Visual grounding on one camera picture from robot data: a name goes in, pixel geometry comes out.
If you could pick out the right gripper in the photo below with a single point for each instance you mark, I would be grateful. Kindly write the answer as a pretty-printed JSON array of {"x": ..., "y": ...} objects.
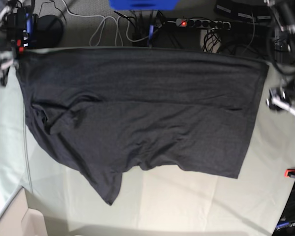
[{"x": 7, "y": 59}]

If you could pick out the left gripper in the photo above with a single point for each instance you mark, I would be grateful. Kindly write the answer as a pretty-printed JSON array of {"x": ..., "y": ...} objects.
[{"x": 280, "y": 98}]

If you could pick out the dark grey t-shirt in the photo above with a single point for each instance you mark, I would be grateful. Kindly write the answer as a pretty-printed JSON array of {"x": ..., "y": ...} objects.
[{"x": 104, "y": 111}]

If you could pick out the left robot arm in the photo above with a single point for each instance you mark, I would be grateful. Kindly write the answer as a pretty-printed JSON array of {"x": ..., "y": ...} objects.
[{"x": 283, "y": 19}]

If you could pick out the red black clamp left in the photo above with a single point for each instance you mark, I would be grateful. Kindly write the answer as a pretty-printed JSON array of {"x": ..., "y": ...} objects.
[{"x": 18, "y": 46}]

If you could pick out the black round base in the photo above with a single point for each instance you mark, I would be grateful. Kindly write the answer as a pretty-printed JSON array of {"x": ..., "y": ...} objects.
[{"x": 49, "y": 32}]

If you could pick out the black equipment boxes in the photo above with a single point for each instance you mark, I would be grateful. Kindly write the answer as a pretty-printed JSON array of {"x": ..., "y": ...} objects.
[{"x": 243, "y": 10}]

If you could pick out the black power strip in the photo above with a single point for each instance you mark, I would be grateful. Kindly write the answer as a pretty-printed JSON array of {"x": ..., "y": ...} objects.
[{"x": 204, "y": 24}]

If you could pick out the blue box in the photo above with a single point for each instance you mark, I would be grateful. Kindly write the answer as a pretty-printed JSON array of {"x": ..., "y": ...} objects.
[{"x": 143, "y": 4}]

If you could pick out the light green table cloth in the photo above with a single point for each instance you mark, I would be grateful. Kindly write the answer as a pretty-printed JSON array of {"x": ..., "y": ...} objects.
[{"x": 165, "y": 200}]

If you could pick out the beige table frame corner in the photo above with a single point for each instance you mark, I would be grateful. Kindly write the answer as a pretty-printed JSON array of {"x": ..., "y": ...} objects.
[{"x": 17, "y": 219}]

